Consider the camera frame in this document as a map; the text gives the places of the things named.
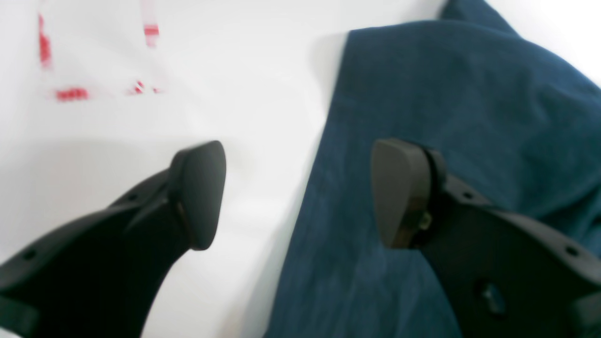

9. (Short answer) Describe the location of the red tape rectangle marking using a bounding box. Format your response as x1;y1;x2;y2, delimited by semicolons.
37;0;168;102

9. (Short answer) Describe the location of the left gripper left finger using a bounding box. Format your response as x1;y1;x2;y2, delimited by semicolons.
0;141;227;338

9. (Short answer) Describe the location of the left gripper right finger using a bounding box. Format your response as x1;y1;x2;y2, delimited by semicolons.
371;138;601;338

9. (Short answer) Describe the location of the dark navy T-shirt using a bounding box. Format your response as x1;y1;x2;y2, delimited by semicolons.
265;0;601;338

